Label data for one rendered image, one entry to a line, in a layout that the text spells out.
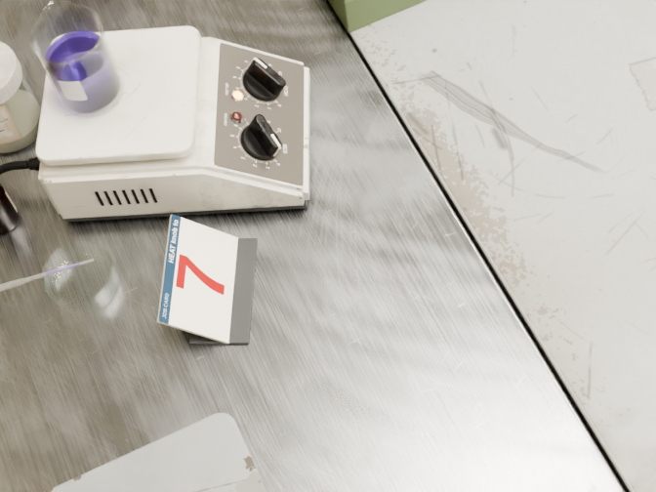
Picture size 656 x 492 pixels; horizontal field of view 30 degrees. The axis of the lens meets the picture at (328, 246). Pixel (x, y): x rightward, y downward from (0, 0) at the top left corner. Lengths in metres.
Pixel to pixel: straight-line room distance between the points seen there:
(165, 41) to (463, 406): 0.36
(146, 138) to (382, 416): 0.27
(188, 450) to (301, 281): 0.16
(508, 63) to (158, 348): 0.37
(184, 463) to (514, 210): 0.32
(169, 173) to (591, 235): 0.32
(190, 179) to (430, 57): 0.24
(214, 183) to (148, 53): 0.12
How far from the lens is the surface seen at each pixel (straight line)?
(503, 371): 0.89
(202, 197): 0.94
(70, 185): 0.94
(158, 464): 0.88
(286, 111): 0.97
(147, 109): 0.93
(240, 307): 0.92
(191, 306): 0.91
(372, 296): 0.92
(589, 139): 0.99
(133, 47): 0.97
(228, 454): 0.87
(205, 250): 0.93
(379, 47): 1.05
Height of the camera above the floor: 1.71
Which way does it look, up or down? 60 degrees down
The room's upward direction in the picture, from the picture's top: 12 degrees counter-clockwise
